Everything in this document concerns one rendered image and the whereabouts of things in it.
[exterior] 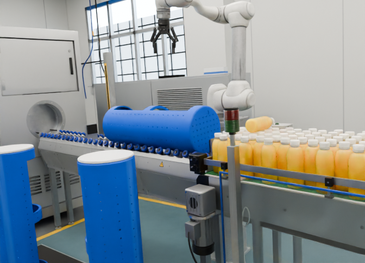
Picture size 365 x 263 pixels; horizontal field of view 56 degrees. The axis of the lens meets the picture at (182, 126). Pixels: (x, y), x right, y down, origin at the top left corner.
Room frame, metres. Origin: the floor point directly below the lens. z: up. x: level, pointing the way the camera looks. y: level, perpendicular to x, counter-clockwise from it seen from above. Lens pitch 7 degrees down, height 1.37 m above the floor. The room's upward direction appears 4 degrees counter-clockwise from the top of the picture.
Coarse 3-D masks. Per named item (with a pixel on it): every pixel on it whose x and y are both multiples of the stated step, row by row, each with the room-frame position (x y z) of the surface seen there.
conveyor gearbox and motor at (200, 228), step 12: (192, 192) 1.58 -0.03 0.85; (204, 192) 1.56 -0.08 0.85; (192, 204) 1.58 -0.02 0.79; (204, 204) 1.55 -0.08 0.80; (192, 216) 1.57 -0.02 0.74; (204, 216) 1.56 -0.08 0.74; (192, 228) 1.54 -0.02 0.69; (204, 228) 1.57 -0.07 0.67; (192, 240) 1.59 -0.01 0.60; (204, 240) 1.57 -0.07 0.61; (192, 252) 1.52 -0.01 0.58; (204, 252) 1.56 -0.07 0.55
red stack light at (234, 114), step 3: (225, 111) 1.38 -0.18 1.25; (228, 111) 1.37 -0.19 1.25; (231, 111) 1.37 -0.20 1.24; (234, 111) 1.37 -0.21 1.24; (237, 111) 1.38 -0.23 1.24; (225, 114) 1.38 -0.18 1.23; (228, 114) 1.38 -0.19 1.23; (231, 114) 1.37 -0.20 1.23; (234, 114) 1.37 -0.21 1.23; (237, 114) 1.38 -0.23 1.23; (225, 117) 1.39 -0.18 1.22; (228, 117) 1.38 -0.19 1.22; (231, 117) 1.37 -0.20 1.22; (234, 117) 1.37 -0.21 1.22; (237, 117) 1.38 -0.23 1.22; (228, 120) 1.38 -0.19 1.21; (231, 120) 1.37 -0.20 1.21
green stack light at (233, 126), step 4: (224, 120) 1.40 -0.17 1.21; (232, 120) 1.38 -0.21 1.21; (236, 120) 1.38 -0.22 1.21; (224, 124) 1.40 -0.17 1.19; (228, 124) 1.38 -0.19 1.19; (232, 124) 1.37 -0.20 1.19; (236, 124) 1.37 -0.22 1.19; (224, 128) 1.40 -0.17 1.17; (228, 128) 1.38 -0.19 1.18; (232, 128) 1.37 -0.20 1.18; (236, 128) 1.37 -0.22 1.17; (228, 132) 1.38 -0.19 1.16; (232, 132) 1.37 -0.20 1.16
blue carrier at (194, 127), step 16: (112, 112) 2.45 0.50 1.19; (128, 112) 2.33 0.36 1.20; (144, 112) 2.21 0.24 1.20; (160, 112) 2.11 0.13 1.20; (176, 112) 2.01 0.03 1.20; (192, 112) 1.92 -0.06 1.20; (208, 112) 2.00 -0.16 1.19; (112, 128) 2.39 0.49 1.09; (128, 128) 2.26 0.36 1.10; (144, 128) 2.14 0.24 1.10; (160, 128) 2.04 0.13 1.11; (176, 128) 1.95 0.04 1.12; (192, 128) 1.89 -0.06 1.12; (208, 128) 1.99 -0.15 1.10; (128, 144) 2.40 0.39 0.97; (144, 144) 2.22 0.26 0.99; (160, 144) 2.09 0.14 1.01; (176, 144) 1.98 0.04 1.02; (192, 144) 1.89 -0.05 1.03; (208, 144) 1.98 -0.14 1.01
